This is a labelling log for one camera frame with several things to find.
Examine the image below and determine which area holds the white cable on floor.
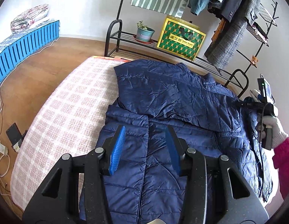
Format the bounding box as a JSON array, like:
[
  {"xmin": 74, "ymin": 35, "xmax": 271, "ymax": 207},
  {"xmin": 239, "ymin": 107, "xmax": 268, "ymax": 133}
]
[{"xmin": 0, "ymin": 37, "xmax": 59, "ymax": 196}]

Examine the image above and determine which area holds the black hanging blazer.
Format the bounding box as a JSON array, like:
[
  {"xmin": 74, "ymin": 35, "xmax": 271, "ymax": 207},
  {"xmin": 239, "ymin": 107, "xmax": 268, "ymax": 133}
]
[{"xmin": 208, "ymin": 0, "xmax": 242, "ymax": 22}]

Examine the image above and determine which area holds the floral folded quilt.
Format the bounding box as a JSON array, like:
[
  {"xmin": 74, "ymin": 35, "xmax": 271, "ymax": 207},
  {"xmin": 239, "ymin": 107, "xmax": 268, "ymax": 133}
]
[{"xmin": 10, "ymin": 4, "xmax": 49, "ymax": 33}]

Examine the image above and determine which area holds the black metal clothes rack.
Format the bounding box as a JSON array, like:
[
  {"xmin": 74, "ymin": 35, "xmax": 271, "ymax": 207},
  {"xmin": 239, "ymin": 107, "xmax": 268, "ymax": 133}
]
[{"xmin": 104, "ymin": 0, "xmax": 277, "ymax": 92}]

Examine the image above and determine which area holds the small teddy bear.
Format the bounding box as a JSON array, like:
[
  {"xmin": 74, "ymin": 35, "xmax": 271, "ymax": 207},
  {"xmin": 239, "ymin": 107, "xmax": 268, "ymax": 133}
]
[{"xmin": 250, "ymin": 55, "xmax": 258, "ymax": 66}]

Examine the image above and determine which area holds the small potted plant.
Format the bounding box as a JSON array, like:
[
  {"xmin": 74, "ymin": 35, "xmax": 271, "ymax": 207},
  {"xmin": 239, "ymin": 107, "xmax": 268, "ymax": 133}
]
[{"xmin": 135, "ymin": 21, "xmax": 155, "ymax": 43}]

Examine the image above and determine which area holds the navy blue puffer jacket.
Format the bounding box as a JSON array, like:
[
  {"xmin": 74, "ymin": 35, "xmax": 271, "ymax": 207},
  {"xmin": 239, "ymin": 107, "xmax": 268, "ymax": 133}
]
[{"xmin": 97, "ymin": 60, "xmax": 273, "ymax": 223}]

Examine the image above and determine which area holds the grey plaid hanging coat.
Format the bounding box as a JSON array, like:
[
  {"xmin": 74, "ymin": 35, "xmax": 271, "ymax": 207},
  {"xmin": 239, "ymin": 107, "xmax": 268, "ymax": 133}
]
[{"xmin": 205, "ymin": 0, "xmax": 260, "ymax": 69}]

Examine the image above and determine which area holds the pink sleeve right forearm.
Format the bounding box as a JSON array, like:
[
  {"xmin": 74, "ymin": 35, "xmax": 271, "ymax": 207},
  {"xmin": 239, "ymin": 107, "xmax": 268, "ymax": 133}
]
[{"xmin": 273, "ymin": 137, "xmax": 289, "ymax": 199}]

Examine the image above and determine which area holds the right hand white glove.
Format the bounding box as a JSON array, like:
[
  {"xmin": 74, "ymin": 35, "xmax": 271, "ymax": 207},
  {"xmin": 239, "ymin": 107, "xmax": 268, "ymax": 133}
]
[{"xmin": 249, "ymin": 88, "xmax": 289, "ymax": 149}]

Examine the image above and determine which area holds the black device on floor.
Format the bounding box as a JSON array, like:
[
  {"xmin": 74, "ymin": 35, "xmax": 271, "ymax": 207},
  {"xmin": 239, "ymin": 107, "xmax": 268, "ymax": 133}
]
[{"xmin": 6, "ymin": 123, "xmax": 23, "ymax": 147}]

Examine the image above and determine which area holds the yellow green patterned box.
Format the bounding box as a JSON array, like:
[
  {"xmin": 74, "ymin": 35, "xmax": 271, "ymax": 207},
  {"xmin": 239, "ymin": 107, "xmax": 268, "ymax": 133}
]
[{"xmin": 157, "ymin": 15, "xmax": 206, "ymax": 61}]

